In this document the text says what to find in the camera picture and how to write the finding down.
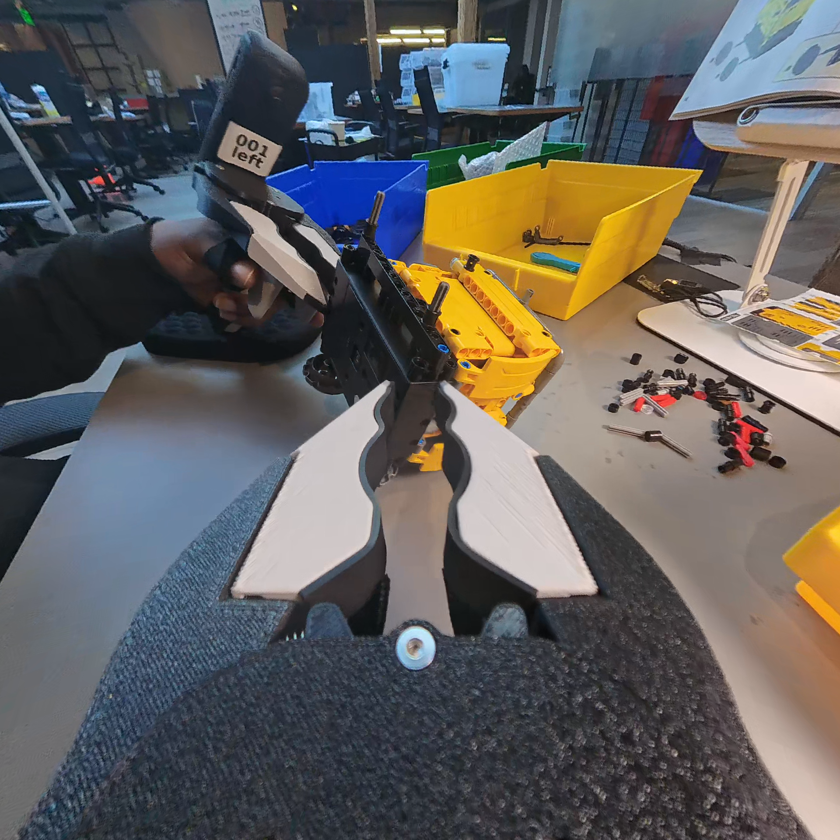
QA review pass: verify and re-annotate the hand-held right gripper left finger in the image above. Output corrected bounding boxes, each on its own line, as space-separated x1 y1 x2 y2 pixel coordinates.
230 381 396 628

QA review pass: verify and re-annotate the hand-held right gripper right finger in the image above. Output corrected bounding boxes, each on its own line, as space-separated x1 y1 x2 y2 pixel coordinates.
435 381 599 631

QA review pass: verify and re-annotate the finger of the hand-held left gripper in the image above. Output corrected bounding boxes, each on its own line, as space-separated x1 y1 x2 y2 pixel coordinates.
229 199 330 312
290 217 346 279

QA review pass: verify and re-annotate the black yellow toy brick vehicle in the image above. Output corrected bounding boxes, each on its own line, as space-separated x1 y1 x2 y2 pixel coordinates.
304 188 564 476

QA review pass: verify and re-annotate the person's left forearm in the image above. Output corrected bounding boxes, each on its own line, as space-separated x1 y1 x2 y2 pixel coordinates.
0 221 187 405

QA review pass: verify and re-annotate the grey desk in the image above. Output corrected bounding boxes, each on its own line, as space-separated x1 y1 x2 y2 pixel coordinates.
0 184 840 840

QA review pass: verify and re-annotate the person's left hand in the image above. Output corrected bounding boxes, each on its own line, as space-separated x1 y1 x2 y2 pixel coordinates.
146 216 325 332

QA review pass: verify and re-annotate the blue plastic bin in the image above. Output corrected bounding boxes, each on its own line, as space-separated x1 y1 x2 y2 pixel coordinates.
266 157 431 262

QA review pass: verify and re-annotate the black textured armrest pad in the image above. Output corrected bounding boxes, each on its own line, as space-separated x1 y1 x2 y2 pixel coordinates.
141 300 324 366

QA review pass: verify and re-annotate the black office chair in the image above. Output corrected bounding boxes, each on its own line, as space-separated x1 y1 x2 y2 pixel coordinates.
53 86 168 200

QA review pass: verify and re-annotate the grey axle pin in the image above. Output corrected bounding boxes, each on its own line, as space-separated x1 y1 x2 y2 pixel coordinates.
603 422 694 462

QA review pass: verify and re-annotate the green plastic bin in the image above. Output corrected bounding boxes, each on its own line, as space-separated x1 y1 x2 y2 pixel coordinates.
411 137 589 193

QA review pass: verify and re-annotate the clear plastic bag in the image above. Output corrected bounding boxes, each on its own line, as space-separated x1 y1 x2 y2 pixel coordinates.
456 121 551 181

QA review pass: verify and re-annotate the white storage box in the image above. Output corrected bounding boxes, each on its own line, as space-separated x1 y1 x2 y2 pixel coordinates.
430 42 511 111

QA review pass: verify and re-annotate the pile of small brick parts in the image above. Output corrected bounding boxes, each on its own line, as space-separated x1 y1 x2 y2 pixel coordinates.
609 347 790 477

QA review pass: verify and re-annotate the dark brick part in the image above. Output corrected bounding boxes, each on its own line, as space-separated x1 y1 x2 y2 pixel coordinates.
520 225 593 252

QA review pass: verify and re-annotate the wooden table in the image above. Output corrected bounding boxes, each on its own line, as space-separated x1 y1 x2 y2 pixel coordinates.
407 103 582 145

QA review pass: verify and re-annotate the blue brick separator tool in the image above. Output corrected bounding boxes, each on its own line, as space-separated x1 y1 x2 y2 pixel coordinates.
528 248 584 275

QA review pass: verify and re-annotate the yellow plastic bin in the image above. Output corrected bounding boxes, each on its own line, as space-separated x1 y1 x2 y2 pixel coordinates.
422 159 704 322

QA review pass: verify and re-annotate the dark chair armrest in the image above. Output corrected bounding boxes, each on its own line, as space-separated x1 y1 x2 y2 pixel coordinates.
0 390 107 459

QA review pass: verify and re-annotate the white document stand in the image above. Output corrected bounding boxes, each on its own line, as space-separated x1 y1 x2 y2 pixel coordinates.
636 155 840 435

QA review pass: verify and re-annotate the yellow plastic box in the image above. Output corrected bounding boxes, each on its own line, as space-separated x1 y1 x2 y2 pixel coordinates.
783 504 840 639

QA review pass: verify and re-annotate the sticker sheet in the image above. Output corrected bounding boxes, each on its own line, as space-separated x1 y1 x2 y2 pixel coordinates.
725 287 840 367

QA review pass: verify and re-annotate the printed instruction booklet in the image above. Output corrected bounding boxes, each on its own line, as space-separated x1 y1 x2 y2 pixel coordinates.
668 0 840 166

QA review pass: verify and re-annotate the black cable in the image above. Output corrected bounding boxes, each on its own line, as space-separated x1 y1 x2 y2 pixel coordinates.
629 272 731 321

